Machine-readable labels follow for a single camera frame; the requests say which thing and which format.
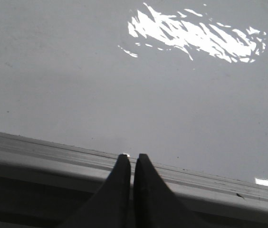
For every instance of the white whiteboard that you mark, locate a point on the white whiteboard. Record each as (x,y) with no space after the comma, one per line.
(184,81)

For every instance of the grey aluminium whiteboard tray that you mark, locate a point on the grey aluminium whiteboard tray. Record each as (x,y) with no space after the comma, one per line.
(44,183)

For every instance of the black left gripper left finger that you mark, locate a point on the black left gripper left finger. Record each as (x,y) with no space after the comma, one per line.
(108,206)

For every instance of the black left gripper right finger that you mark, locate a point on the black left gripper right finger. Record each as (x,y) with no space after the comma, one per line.
(155,205)

